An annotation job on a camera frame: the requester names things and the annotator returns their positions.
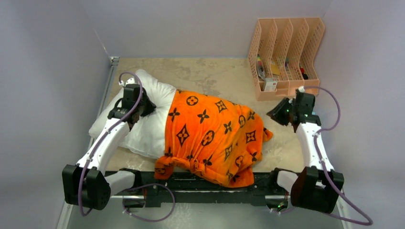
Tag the pink mesh file organizer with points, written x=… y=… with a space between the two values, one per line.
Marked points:
x=285 y=49

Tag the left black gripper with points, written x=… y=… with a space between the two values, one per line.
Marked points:
x=150 y=108

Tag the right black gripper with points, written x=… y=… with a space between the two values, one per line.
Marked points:
x=275 y=113

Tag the small white red box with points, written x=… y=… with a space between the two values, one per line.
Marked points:
x=270 y=84

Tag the orange patterned pillowcase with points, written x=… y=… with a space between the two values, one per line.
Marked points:
x=213 y=138

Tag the white pillow insert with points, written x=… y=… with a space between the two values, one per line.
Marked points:
x=147 y=136

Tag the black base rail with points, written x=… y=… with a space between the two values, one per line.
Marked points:
x=184 y=187

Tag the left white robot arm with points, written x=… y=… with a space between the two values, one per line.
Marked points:
x=85 y=183

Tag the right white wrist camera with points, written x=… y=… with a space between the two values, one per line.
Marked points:
x=301 y=89

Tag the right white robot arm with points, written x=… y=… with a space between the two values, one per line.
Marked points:
x=318 y=186

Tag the aluminium frame rail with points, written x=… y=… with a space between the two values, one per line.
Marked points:
x=67 y=208

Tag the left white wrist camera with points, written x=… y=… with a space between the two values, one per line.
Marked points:
x=129 y=81

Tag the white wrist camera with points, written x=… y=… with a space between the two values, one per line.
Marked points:
x=301 y=89
x=129 y=81

